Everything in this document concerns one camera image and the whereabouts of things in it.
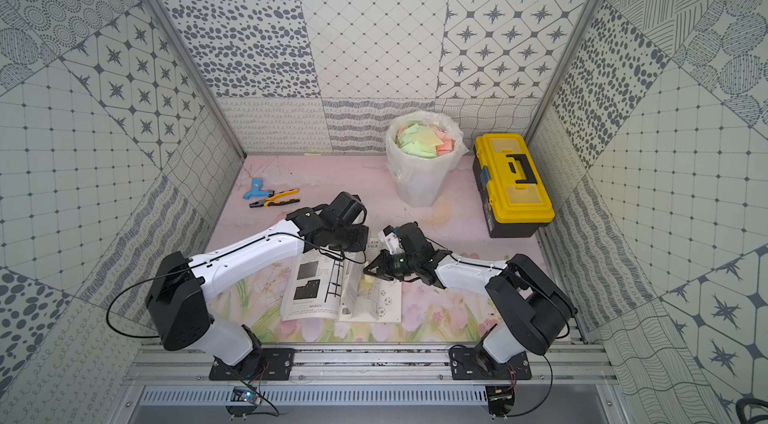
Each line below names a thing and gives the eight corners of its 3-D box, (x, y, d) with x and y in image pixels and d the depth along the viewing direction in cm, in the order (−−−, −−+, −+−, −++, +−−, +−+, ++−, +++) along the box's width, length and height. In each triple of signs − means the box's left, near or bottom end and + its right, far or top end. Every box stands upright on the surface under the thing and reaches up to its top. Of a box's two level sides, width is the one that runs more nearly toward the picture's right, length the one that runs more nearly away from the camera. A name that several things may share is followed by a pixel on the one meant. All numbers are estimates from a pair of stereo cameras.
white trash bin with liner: (387, 215, 105) (385, 159, 83) (388, 169, 120) (387, 111, 97) (453, 215, 105) (469, 159, 83) (446, 169, 120) (458, 111, 97)
